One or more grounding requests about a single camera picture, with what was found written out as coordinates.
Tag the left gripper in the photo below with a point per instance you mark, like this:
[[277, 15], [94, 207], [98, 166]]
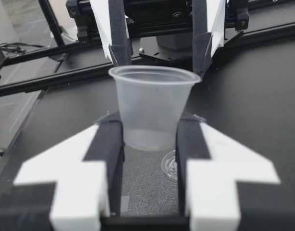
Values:
[[159, 16]]

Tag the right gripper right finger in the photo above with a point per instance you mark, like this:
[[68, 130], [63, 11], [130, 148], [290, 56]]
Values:
[[222, 180]]

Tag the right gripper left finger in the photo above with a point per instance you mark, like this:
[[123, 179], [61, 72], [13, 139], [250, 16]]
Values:
[[73, 168]]

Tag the small clear plastic cup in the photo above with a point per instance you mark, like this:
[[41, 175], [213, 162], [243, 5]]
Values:
[[152, 108]]

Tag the clear plastic lid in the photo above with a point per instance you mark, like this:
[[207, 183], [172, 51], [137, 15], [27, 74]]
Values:
[[169, 166]]

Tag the black frame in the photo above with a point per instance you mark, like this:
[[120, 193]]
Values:
[[52, 24]]

